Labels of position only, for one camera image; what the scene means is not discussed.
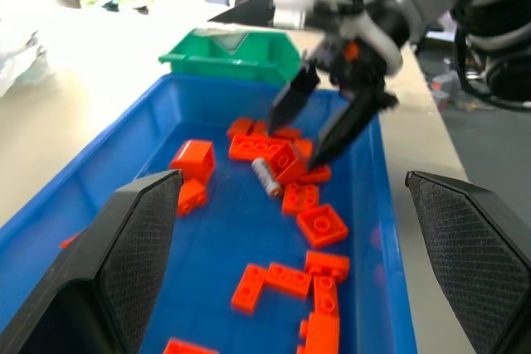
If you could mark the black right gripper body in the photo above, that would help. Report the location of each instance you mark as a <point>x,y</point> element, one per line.
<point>357,70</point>

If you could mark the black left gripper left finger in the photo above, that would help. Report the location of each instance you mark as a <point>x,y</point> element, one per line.
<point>124,254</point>

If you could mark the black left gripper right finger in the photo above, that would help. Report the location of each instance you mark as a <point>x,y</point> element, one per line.
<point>477,254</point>

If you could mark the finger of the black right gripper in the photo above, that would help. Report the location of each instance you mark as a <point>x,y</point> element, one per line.
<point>290,101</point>
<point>346,124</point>

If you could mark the green plastic bin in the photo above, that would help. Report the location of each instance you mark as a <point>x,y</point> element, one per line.
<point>253,57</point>

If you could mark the blue plastic bin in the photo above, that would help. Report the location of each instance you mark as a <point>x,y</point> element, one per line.
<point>232,246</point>

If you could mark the small orange toy brick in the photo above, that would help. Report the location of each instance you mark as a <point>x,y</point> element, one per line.
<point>69,241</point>
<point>191,198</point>

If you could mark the long orange toy plate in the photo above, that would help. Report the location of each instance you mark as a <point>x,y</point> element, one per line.
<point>251,148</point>

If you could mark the tilted orange square brick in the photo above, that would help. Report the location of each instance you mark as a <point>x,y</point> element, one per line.
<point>287,163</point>

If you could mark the silver cylindrical battery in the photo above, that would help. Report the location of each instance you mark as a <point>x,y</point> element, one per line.
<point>266,177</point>

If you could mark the grey box on floor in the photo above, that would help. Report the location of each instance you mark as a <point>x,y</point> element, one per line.
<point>440,88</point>

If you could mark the orange square toy plate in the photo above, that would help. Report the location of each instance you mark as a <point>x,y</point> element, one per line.
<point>300,198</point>

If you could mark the black flat panel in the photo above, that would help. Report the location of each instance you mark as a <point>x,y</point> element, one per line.
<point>245,10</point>

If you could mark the tall orange toy brick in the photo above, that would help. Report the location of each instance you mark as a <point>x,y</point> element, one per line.
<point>193,160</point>

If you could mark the orange flat toy plate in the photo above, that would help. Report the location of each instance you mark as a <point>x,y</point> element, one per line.
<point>288,279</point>
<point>249,288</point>
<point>326,295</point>

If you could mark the dark silver robot torso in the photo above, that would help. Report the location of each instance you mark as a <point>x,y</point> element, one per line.
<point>506,10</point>

